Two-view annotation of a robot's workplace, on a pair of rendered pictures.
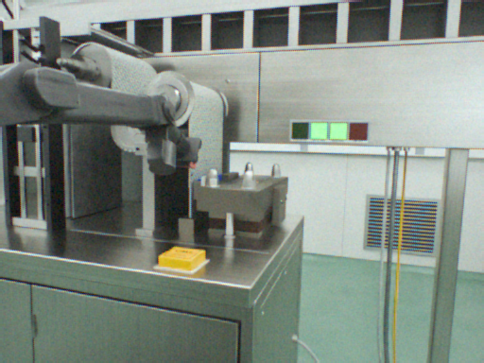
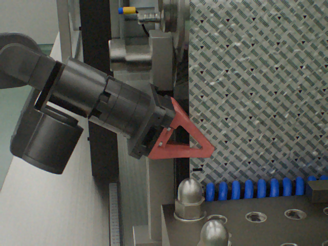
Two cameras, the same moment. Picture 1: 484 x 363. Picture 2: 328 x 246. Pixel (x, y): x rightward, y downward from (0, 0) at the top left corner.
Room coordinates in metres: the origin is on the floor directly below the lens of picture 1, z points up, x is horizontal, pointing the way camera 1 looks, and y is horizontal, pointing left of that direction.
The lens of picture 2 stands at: (0.68, -0.45, 1.35)
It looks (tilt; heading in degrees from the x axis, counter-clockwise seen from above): 20 degrees down; 67
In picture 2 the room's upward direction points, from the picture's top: 1 degrees counter-clockwise
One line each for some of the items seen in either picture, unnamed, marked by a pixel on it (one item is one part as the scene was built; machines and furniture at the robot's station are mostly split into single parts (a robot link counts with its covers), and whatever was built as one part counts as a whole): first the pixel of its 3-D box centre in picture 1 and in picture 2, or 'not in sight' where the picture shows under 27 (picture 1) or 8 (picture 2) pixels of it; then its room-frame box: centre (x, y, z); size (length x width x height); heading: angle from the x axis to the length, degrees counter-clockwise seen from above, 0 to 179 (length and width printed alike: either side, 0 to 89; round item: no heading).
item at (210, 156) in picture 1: (207, 151); (285, 119); (1.07, 0.10, 1.11); 0.23 x 0.01 x 0.18; 162
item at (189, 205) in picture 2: (212, 177); (189, 197); (0.92, 0.07, 1.05); 0.04 x 0.04 x 0.04
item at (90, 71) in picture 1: (83, 68); not in sight; (1.02, 0.44, 1.34); 0.06 x 0.06 x 0.06; 72
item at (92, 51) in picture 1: (119, 77); not in sight; (1.17, 0.39, 1.34); 0.25 x 0.14 x 0.14; 162
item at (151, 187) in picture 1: (149, 175); (149, 143); (0.94, 0.24, 1.05); 0.06 x 0.05 x 0.31; 162
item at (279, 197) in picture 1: (280, 203); not in sight; (1.06, -0.12, 0.97); 0.10 x 0.03 x 0.11; 162
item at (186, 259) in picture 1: (182, 258); not in sight; (0.70, 0.11, 0.91); 0.07 x 0.07 x 0.02; 72
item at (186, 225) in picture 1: (207, 216); not in sight; (1.07, 0.10, 0.92); 0.28 x 0.04 x 0.04; 162
